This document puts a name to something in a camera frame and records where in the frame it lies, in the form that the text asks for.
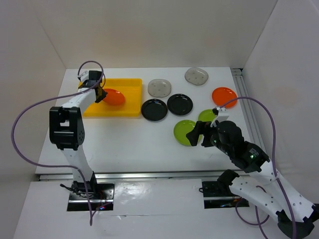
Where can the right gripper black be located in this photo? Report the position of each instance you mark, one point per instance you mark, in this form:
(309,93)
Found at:
(201,127)

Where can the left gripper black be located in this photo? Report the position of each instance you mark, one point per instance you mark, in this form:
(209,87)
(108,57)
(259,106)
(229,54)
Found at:
(101,97)

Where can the green plate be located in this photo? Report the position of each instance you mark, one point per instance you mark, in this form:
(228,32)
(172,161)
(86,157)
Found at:
(206,115)
(181,129)

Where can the orange plate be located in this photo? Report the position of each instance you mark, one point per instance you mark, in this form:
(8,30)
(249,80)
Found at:
(222,95)
(114,97)

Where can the green plate front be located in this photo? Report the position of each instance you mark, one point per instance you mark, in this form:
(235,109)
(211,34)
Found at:
(181,129)

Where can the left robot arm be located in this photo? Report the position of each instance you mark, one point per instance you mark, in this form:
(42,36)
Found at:
(66,129)

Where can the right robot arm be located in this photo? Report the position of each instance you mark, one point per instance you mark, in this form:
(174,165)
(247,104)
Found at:
(294,214)

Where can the yellow plastic bin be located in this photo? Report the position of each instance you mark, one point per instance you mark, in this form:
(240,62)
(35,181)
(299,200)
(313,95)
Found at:
(131,89)

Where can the black plate right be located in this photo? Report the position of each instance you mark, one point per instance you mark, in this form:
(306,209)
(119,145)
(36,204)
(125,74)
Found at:
(180,104)

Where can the black plate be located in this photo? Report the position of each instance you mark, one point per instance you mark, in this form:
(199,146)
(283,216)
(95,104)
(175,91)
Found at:
(154,110)
(180,104)

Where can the black plate left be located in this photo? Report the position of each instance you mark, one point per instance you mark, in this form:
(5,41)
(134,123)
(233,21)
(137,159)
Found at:
(154,110)

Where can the grey translucent plate right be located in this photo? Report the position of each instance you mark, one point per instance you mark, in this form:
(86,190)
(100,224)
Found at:
(196,76)

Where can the grey translucent plate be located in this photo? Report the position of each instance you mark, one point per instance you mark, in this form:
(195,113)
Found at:
(196,76)
(159,88)

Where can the grey translucent plate left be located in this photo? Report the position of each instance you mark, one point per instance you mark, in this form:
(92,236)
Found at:
(159,88)

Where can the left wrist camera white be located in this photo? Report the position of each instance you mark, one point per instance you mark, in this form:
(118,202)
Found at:
(83,76)

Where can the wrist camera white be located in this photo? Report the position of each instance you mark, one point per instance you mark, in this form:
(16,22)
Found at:
(83,76)
(220,114)

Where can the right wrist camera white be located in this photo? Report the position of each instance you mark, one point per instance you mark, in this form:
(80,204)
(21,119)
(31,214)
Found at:
(220,114)

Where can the aluminium rail right side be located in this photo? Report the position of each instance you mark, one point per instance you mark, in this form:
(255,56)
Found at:
(247,107)

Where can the aluminium rail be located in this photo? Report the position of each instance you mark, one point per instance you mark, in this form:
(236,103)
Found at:
(247,107)
(137,176)

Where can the aluminium rail front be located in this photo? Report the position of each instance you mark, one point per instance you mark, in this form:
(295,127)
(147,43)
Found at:
(137,176)

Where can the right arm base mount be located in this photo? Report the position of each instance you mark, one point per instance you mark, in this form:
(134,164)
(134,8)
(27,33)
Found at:
(216,198)

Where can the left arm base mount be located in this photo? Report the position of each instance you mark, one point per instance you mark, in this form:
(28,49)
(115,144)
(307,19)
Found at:
(102,200)

